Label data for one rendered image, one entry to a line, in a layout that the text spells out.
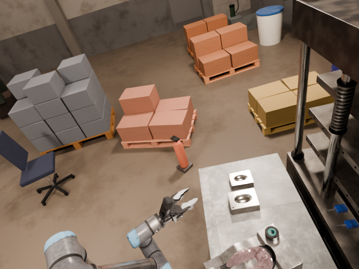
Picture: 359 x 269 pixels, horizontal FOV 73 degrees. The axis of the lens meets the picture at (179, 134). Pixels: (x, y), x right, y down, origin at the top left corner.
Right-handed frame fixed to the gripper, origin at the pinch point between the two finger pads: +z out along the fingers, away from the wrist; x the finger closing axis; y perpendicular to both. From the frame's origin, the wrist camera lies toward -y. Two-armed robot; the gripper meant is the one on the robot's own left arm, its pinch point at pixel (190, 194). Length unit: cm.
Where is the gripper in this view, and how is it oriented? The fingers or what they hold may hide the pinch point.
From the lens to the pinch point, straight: 122.7
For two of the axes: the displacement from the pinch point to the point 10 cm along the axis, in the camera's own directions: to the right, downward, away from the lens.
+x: 5.7, 5.1, -6.4
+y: 1.6, 6.9, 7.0
